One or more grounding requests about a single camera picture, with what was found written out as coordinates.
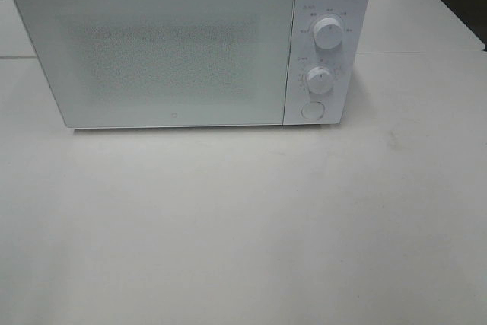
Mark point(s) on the round white door button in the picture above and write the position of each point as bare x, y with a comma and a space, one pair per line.
313, 110

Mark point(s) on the white microwave door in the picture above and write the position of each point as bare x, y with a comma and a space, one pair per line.
154, 63

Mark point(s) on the lower white timer knob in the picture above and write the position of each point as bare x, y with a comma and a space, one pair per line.
319, 80

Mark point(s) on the upper white power knob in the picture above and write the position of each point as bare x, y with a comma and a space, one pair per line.
328, 31

